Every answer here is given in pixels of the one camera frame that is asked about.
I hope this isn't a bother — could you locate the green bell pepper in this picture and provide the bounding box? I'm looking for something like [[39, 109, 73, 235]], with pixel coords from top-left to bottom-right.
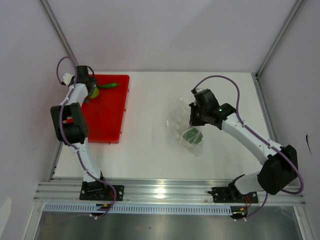
[[182, 127, 203, 145]]

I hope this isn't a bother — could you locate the clear zip top bag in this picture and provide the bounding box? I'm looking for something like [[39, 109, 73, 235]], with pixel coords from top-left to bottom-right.
[[166, 98, 203, 157]]

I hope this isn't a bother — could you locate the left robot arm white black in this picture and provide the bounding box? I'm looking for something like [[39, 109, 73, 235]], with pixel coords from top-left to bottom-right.
[[50, 65, 109, 200]]

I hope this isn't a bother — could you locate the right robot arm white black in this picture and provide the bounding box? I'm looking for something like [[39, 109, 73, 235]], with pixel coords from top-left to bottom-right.
[[189, 89, 298, 202]]

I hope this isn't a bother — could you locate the green round lime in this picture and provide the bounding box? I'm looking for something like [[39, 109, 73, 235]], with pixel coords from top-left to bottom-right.
[[89, 87, 100, 99]]

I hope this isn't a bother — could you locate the green chili pepper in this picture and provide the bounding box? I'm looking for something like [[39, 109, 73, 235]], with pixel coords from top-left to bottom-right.
[[96, 82, 121, 89]]

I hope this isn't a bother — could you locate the red plastic tray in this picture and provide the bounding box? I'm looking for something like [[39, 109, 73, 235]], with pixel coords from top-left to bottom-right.
[[82, 74, 130, 144]]

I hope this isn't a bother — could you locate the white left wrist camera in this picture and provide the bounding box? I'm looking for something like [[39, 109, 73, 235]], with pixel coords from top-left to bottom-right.
[[60, 72, 75, 87]]

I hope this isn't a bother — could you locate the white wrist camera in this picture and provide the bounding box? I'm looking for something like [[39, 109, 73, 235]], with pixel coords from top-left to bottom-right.
[[60, 72, 75, 87], [191, 88, 204, 95]]

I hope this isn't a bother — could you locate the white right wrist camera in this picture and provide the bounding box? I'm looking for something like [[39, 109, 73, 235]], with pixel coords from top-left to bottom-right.
[[191, 88, 204, 95]]

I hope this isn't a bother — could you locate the left aluminium corner post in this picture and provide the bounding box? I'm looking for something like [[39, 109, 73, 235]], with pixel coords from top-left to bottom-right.
[[37, 0, 78, 75]]

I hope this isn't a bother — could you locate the aluminium corner post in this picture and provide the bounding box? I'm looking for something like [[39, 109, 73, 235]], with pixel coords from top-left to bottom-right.
[[37, 0, 78, 75], [255, 0, 306, 80]]

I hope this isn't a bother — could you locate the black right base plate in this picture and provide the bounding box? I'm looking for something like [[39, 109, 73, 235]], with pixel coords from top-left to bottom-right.
[[207, 186, 259, 204]]

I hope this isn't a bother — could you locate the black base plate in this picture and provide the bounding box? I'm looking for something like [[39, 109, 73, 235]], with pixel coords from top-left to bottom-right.
[[207, 186, 259, 204], [79, 181, 115, 201]]

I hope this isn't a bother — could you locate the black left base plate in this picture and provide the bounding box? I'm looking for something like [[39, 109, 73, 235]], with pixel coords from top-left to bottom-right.
[[79, 181, 115, 201]]

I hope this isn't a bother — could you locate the aluminium rail frame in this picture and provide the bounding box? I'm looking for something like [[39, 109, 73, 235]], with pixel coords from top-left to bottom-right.
[[33, 178, 307, 207]]

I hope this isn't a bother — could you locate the white slotted cable duct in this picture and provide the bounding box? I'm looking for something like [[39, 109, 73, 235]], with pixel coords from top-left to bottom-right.
[[44, 202, 233, 216]]

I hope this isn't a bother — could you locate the right aluminium corner post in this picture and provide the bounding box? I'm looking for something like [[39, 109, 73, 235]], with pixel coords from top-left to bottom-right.
[[255, 0, 306, 80]]

